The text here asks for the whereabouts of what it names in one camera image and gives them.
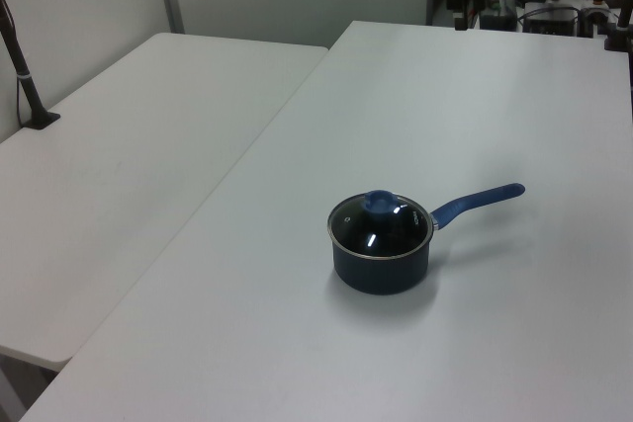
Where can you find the glass lid with blue knob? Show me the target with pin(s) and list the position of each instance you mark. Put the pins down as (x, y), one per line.
(378, 231)

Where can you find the black electronics box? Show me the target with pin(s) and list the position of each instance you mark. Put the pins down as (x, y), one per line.
(551, 21)

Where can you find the black clamp pole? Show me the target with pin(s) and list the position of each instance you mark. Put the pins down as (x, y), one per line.
(620, 26)

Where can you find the white side table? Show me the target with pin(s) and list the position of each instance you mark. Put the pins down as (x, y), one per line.
(123, 170)

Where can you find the black camera pole with base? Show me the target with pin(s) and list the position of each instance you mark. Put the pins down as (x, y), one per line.
(25, 81)

